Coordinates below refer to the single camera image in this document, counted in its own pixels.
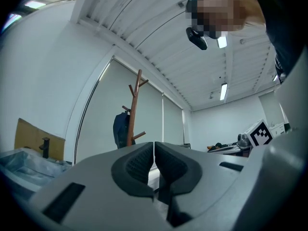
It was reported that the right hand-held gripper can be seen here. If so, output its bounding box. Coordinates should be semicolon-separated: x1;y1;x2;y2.
237;118;274;154

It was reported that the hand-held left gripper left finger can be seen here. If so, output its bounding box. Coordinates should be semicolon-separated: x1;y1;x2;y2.
28;141;179;231

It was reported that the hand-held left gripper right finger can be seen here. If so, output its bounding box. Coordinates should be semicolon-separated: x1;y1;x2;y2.
154;141;249;231

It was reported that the dark blue umbrella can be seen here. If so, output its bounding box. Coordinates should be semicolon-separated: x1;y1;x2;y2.
113;112;136;150

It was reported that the brown wooden coat stand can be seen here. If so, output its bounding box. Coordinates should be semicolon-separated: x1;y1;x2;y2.
121;69;149;147

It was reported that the white cabinet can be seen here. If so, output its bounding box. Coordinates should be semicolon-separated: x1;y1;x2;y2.
269;122;287;137

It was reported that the long ceiling light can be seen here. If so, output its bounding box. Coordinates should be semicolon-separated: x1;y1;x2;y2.
217;32;228;49
219;81;229;102

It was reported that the black faucet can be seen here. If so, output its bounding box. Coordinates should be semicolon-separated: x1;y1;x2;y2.
38;137;51;159

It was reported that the narrow grey roller blind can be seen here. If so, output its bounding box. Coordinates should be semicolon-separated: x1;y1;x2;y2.
163;97;185;146

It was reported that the clear plastic sheet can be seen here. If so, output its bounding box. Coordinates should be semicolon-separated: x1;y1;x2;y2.
0;147;73;193

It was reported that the brown cardboard sheet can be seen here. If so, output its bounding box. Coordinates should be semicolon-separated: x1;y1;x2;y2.
14;117;66;165

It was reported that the person's dark shirt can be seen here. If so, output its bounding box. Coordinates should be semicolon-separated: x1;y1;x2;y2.
250;0;308;84

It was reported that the person's head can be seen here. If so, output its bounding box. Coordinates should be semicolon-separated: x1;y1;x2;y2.
185;0;267;39

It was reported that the black head-worn camera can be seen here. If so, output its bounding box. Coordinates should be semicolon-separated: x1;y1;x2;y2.
185;27;208;51

